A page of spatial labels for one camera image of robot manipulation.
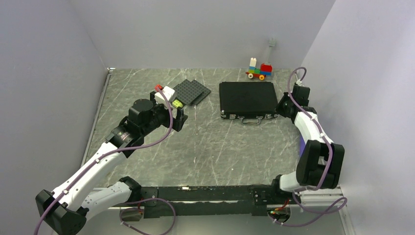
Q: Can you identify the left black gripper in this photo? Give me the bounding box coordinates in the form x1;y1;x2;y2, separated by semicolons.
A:
141;92;187;136

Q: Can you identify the black poker case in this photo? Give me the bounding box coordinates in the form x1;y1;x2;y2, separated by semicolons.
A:
218;82;278;125

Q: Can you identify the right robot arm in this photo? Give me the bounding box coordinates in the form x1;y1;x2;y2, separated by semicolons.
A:
270;85;345;204

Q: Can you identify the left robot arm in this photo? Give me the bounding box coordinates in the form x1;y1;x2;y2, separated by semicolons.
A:
35;99;188;235

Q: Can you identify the yellow-green dice block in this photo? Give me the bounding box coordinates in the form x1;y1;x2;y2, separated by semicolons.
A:
171;99;184;109

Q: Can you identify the dark foam pad top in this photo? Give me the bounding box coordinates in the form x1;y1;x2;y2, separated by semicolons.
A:
173;79;201;105

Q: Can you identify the colourful toy brick train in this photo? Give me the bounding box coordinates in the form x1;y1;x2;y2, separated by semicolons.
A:
245;57;273;81

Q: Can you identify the purple cylinder object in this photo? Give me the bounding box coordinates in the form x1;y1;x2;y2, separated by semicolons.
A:
299;135;306;157

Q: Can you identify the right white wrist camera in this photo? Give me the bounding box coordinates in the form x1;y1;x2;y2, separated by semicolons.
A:
295;80;304;86

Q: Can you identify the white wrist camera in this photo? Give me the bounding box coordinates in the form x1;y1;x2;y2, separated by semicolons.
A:
295;80;304;86
155;84;177;105

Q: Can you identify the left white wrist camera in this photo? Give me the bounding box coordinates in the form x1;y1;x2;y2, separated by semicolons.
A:
155;84;177;105

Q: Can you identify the grey wall bracket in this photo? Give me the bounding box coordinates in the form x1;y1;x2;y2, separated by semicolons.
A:
266;38;277;64

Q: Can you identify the black base frame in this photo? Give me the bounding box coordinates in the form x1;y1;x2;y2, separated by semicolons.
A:
108;185;302;218

